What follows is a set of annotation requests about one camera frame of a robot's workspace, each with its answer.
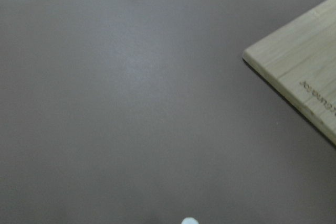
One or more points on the white ceramic spoon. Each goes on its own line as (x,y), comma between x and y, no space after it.
(189,220)

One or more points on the bamboo cutting board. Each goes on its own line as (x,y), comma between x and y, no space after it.
(298,60)

